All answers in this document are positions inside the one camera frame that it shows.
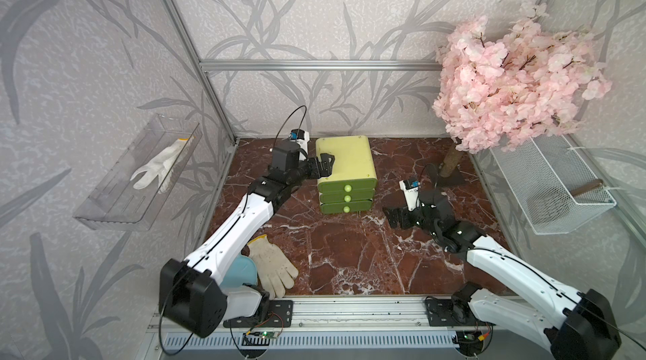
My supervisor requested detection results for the pink cherry blossom tree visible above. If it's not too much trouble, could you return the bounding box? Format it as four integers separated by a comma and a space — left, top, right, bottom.
432, 3, 612, 171

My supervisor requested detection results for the green top drawer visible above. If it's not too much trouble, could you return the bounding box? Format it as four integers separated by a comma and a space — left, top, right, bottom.
317, 178, 378, 194

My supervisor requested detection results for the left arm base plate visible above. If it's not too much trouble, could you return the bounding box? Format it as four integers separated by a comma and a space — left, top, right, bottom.
223, 299, 294, 329

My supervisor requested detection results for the clear acrylic wall shelf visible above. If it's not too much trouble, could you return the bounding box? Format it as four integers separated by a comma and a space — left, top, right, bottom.
73, 114, 203, 231

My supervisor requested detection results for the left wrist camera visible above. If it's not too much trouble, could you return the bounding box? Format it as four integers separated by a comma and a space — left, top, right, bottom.
289, 129, 311, 161

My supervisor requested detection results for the blue dustpan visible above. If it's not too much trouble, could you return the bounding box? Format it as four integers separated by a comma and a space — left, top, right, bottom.
220, 255, 258, 289

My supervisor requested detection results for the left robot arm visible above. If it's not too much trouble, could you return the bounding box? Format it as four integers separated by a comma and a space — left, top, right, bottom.
159, 138, 335, 338

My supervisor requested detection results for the brush in basket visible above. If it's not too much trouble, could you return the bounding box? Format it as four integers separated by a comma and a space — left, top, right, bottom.
528, 179, 604, 224

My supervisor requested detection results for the green drawer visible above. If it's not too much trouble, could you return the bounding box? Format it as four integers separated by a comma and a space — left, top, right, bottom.
320, 200, 373, 215
317, 178, 378, 194
319, 189, 375, 205

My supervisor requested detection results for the white work glove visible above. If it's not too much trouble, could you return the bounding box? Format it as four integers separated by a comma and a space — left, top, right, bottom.
247, 235, 299, 299

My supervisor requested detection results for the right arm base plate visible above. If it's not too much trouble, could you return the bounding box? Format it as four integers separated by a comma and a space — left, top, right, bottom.
423, 296, 495, 328

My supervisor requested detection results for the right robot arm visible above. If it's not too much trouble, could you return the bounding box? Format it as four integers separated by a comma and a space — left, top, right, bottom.
382, 186, 622, 359

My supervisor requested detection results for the white wire basket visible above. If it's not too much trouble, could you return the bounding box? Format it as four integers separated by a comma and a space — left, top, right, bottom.
491, 136, 616, 235

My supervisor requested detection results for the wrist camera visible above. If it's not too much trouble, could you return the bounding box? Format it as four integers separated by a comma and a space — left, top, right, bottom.
289, 129, 311, 161
399, 178, 420, 211

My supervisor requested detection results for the aluminium front rail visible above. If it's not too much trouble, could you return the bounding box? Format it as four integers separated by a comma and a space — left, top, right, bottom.
145, 295, 574, 334

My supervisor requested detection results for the green drawer cabinet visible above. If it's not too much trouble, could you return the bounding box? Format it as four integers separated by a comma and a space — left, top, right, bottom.
315, 135, 379, 215

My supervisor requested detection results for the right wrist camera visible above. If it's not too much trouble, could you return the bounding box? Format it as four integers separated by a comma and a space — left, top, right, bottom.
399, 178, 420, 211

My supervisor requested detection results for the green middle drawer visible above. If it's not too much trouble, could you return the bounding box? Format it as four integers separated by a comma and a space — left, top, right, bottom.
319, 189, 375, 205

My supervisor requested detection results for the white glove on shelf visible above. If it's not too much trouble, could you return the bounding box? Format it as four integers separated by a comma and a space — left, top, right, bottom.
131, 139, 188, 193

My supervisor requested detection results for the green bottom drawer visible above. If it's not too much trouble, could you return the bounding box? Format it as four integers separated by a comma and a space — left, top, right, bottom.
320, 200, 373, 215

